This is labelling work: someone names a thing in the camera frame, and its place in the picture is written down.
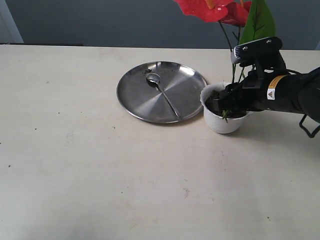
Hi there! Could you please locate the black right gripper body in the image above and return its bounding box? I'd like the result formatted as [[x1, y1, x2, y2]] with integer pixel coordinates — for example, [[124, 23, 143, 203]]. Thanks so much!
[[239, 51, 287, 112]]

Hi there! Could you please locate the small steel spoon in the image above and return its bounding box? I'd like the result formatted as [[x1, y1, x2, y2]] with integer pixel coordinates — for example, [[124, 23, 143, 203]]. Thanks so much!
[[146, 72, 181, 119]]

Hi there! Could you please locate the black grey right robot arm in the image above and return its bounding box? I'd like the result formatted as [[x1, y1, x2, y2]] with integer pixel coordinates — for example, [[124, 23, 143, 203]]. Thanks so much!
[[205, 51, 320, 122]]

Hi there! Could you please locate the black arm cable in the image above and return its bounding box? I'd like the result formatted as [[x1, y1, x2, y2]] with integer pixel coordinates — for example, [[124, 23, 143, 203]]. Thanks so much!
[[298, 114, 320, 139]]

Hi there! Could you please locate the artificial red anthurium flower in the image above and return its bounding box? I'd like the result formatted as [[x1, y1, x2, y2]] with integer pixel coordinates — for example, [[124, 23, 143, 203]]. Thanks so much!
[[177, 0, 276, 84]]

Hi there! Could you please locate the white ceramic flower pot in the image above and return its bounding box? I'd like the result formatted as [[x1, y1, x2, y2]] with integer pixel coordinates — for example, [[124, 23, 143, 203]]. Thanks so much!
[[200, 82, 253, 135]]

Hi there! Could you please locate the round steel plate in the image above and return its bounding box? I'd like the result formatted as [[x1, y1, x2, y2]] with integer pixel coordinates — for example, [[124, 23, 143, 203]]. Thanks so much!
[[116, 61, 207, 124]]

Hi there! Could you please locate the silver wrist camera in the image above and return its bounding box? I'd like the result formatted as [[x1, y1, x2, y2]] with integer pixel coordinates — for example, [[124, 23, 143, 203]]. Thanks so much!
[[230, 36, 283, 64]]

